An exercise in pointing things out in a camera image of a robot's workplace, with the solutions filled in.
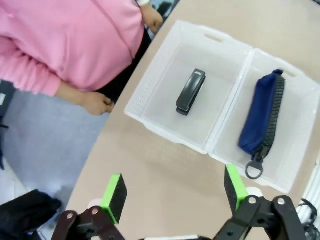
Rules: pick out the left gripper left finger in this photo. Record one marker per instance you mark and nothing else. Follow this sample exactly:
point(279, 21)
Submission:
point(117, 200)

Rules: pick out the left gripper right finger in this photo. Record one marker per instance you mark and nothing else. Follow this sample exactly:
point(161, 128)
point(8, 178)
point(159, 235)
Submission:
point(232, 187)

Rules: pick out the navy campus pencil case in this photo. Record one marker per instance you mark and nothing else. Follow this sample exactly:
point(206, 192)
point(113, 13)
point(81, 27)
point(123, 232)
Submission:
point(260, 112)

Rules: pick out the black stapler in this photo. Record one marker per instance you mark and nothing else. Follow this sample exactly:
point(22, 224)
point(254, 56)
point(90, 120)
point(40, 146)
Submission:
point(190, 92)

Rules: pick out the person right forearm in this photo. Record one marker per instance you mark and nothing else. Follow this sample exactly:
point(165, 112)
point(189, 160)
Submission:
point(32, 72)

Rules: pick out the person right hand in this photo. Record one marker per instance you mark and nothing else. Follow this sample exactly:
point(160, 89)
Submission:
point(96, 103)

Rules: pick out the person left hand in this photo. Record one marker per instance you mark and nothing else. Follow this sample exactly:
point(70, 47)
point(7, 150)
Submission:
point(153, 21)

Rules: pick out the white perforated plastic basket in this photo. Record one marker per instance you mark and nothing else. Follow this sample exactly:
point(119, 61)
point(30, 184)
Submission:
point(300, 112)
point(140, 100)

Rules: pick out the black trousers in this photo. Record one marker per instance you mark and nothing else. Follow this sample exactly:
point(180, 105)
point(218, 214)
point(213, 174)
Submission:
point(125, 80)

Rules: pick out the grey storage bin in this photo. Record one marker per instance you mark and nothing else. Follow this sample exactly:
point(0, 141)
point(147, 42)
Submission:
point(7, 110)

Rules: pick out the pink zip hoodie torso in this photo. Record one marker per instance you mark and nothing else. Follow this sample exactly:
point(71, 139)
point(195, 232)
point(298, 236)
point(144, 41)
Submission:
point(75, 42)

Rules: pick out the black stool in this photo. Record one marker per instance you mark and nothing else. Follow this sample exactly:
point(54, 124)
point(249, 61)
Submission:
point(166, 6)

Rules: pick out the white wristband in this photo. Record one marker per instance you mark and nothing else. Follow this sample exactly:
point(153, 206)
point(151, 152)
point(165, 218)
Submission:
point(143, 2)

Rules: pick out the white slotted base plate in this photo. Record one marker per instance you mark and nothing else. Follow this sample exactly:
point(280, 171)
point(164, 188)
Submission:
point(313, 190)

